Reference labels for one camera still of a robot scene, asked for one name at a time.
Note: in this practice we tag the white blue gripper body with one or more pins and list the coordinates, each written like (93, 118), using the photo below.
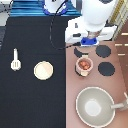
(90, 38)

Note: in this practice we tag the pink small pot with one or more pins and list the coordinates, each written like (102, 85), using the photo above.
(84, 66)

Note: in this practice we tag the cream slotted spatula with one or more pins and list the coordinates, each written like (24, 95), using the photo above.
(15, 64)

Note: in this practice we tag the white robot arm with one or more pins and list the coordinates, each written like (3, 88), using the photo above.
(89, 28)

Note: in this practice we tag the cream round plate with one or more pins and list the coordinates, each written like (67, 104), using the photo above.
(43, 70)

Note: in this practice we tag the black burner back right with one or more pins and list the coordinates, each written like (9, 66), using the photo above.
(103, 51)

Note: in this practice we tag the black burner back left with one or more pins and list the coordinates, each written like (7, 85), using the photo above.
(78, 53)

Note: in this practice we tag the black burner front right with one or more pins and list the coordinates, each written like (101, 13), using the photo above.
(106, 69)

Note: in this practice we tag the wooden slatted furniture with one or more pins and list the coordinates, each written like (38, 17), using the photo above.
(119, 16)

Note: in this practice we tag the grey frying pan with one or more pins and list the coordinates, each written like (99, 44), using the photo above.
(96, 107)

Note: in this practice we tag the black table mat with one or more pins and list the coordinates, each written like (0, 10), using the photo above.
(26, 101)

